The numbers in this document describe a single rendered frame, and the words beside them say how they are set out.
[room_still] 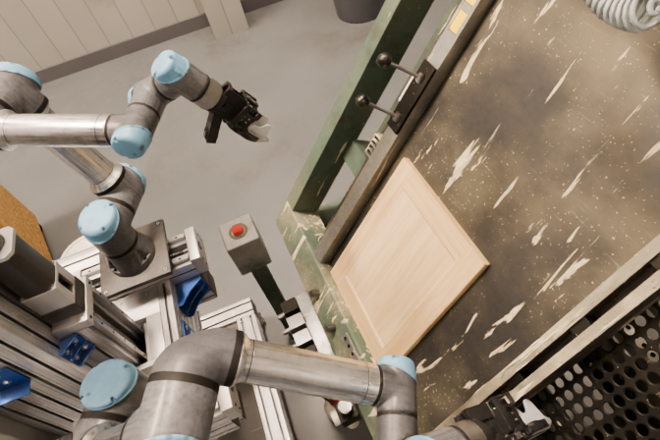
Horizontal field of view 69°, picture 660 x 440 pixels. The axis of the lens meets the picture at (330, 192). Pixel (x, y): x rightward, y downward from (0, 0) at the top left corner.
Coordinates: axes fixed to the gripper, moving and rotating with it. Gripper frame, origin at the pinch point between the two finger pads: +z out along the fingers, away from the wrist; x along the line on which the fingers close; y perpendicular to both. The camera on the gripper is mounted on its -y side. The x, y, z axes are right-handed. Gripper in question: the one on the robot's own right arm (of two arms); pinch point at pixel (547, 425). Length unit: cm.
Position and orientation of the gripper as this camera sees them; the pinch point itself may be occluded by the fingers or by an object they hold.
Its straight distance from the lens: 112.2
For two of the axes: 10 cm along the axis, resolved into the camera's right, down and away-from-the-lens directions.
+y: -3.9, -6.8, 6.1
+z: 8.2, 0.3, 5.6
